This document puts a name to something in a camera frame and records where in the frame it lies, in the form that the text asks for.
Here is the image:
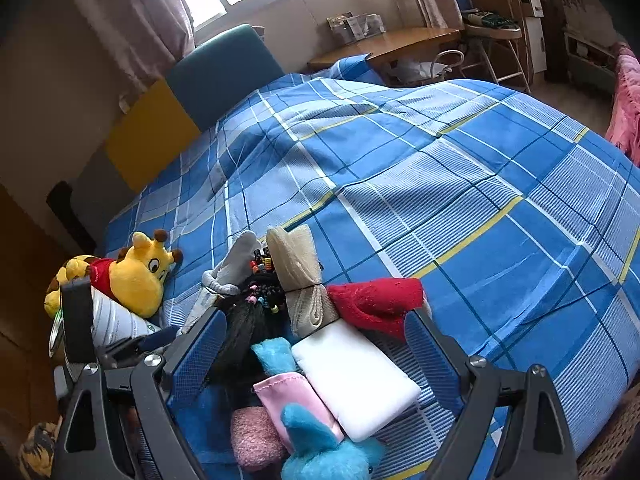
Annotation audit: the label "grey white sock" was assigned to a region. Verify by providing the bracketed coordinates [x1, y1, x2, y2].
[201, 231, 262, 296]

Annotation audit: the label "red christmas sock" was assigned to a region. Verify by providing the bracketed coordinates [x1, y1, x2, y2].
[326, 278, 431, 341]

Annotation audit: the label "white metal tin can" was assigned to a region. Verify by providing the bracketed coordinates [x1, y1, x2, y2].
[48, 286, 160, 358]

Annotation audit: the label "yellow giraffe plush toy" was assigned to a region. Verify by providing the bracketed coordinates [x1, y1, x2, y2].
[44, 229, 183, 318]

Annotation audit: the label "white rectangular sponge pad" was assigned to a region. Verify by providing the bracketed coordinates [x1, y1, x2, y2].
[292, 320, 421, 442]

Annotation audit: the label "pink fabric pouch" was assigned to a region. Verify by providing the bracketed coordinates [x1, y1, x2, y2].
[252, 372, 346, 453]

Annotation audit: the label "pink fluffy sock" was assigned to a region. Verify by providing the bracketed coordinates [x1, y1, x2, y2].
[230, 406, 286, 472]

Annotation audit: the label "grey headboard cushion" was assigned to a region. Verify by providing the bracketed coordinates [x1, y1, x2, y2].
[70, 146, 136, 245]

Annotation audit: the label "light blue plush toy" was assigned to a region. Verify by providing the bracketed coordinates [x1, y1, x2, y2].
[250, 337, 385, 480]

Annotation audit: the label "beige rolled cloth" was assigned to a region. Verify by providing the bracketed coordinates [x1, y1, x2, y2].
[266, 224, 340, 339]

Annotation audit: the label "blue plaid bed cover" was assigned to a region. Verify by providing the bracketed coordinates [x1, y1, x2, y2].
[104, 60, 639, 452]

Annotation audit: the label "wicker basket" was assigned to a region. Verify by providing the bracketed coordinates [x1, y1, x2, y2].
[577, 385, 640, 480]

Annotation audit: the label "yellow headboard cushion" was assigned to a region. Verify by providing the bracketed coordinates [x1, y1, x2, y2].
[105, 79, 201, 192]

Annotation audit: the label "teal headboard cushion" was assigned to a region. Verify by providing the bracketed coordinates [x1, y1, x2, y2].
[166, 24, 284, 132]

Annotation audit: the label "pink window curtain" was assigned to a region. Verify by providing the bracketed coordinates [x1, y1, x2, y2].
[73, 0, 195, 96]

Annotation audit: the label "pink blanket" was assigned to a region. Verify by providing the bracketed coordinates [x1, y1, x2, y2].
[605, 42, 640, 167]

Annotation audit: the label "wooden desk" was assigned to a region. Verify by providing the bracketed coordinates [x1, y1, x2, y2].
[307, 27, 462, 70]

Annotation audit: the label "books on desk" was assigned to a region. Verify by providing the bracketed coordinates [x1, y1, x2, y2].
[326, 12, 386, 46]

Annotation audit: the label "white folding chair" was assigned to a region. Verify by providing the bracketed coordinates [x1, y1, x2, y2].
[456, 0, 530, 93]

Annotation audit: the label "black hair ties bundle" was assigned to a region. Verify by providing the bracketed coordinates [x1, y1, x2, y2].
[209, 246, 288, 386]

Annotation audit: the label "black headboard post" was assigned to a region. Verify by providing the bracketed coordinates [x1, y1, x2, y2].
[46, 181, 96, 254]

